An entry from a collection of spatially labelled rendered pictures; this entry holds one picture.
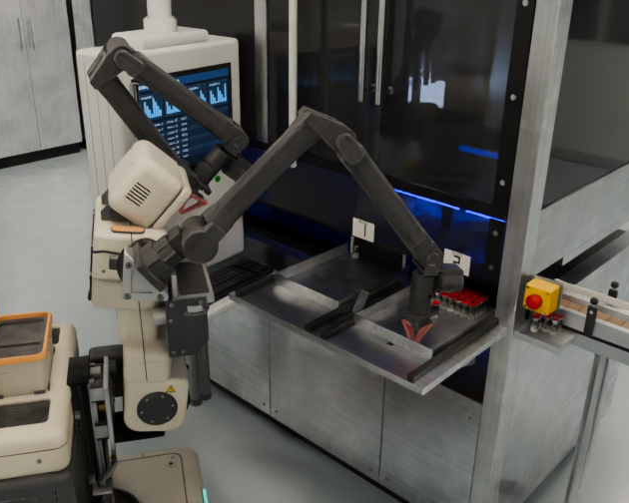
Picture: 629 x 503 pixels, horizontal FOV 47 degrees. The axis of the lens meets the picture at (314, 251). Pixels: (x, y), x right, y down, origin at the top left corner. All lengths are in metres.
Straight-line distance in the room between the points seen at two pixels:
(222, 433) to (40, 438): 1.33
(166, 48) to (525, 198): 1.10
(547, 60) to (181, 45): 1.06
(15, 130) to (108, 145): 4.44
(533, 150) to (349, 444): 1.31
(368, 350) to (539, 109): 0.73
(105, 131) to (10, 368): 0.73
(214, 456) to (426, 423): 0.93
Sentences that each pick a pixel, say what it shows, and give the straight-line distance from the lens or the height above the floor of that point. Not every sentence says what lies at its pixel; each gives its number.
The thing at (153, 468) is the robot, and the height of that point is 0.28.
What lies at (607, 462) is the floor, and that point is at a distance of 3.12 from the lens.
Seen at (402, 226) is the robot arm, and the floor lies 1.24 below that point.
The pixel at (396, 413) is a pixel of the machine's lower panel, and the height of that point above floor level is 0.42.
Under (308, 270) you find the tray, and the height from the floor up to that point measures 0.88.
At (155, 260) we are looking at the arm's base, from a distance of 1.58.
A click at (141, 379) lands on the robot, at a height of 0.82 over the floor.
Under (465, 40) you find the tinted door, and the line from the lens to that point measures 1.93.
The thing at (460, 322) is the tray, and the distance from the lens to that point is 2.04.
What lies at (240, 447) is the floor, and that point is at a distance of 2.95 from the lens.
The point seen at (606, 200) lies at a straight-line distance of 2.38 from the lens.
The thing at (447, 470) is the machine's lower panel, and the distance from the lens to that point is 2.42.
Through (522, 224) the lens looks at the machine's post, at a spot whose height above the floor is 1.19.
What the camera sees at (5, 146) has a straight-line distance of 6.59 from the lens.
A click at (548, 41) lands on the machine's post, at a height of 1.64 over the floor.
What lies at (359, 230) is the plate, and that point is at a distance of 2.25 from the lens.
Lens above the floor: 1.86
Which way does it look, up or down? 24 degrees down
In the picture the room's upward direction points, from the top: 1 degrees clockwise
